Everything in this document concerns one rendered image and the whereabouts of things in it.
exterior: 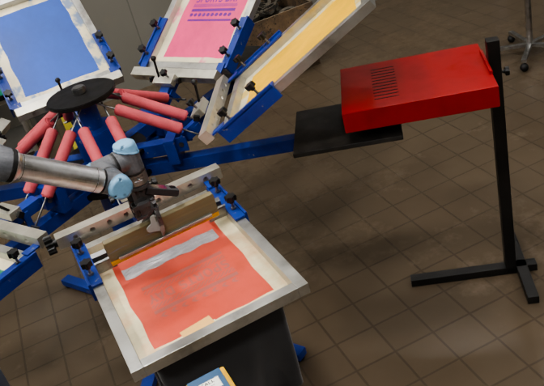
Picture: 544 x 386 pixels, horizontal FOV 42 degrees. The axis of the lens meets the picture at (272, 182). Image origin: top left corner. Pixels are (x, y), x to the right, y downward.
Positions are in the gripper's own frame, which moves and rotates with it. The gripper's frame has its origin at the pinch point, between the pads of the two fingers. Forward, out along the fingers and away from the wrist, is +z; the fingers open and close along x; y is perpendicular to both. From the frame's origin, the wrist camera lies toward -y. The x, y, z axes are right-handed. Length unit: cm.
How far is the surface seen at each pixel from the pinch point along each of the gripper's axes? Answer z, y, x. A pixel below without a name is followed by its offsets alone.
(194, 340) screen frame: 10, 9, 48
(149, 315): 13.6, 16.4, 23.0
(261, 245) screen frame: 9.8, -26.5, 20.1
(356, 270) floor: 108, -96, -61
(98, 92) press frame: -23, -6, -88
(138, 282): 13.5, 14.4, 3.7
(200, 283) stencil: 13.4, -2.9, 19.7
